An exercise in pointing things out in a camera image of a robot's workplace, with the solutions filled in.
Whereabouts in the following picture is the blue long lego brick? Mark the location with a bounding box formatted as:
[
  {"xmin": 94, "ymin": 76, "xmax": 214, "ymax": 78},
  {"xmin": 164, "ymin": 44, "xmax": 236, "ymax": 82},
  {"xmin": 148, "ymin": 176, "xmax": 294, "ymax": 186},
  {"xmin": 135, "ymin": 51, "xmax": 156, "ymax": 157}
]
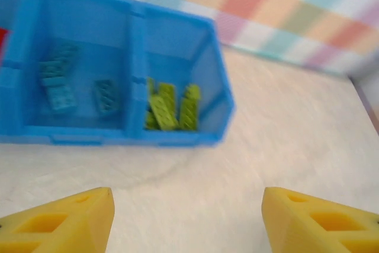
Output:
[
  {"xmin": 40, "ymin": 42, "xmax": 80, "ymax": 84},
  {"xmin": 94, "ymin": 79, "xmax": 121, "ymax": 116},
  {"xmin": 44, "ymin": 79, "xmax": 78, "ymax": 115}
]

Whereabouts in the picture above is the green long lego brick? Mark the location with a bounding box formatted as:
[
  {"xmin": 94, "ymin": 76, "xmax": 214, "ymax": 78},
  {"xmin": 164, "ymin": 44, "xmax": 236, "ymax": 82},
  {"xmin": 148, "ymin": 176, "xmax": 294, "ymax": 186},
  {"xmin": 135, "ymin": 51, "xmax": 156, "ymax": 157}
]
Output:
[
  {"xmin": 146, "ymin": 82, "xmax": 178, "ymax": 132},
  {"xmin": 177, "ymin": 83, "xmax": 202, "ymax": 132}
]

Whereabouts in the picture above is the green square lego brick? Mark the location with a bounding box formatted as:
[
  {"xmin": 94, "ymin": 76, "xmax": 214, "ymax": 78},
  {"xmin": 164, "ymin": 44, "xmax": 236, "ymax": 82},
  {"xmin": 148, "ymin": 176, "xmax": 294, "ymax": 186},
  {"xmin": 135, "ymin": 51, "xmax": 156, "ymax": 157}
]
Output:
[{"xmin": 144, "ymin": 77, "xmax": 158, "ymax": 131}]

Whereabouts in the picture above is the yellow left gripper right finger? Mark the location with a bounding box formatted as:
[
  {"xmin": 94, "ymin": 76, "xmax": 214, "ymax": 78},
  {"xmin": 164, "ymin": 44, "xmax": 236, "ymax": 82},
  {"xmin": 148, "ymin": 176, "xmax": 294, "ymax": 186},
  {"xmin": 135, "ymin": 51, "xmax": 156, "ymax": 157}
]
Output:
[{"xmin": 261, "ymin": 187, "xmax": 379, "ymax": 253}]

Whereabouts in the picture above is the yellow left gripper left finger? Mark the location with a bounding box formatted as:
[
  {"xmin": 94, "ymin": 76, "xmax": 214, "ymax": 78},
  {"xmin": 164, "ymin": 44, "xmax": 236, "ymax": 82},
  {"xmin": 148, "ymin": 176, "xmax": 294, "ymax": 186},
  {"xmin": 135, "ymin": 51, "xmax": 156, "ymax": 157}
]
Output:
[{"xmin": 0, "ymin": 187, "xmax": 116, "ymax": 253}]

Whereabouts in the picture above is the red lego brick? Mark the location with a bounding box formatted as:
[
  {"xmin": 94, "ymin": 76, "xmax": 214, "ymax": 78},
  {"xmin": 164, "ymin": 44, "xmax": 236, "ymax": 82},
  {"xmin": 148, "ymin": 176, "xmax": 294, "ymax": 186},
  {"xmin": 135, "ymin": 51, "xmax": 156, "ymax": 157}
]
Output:
[{"xmin": 0, "ymin": 27, "xmax": 13, "ymax": 66}]

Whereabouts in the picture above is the blue divided plastic container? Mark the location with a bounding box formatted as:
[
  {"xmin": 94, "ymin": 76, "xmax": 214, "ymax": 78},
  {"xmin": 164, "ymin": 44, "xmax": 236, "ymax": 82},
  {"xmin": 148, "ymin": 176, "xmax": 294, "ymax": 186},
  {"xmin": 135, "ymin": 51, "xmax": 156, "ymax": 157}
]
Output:
[{"xmin": 0, "ymin": 0, "xmax": 237, "ymax": 149}]

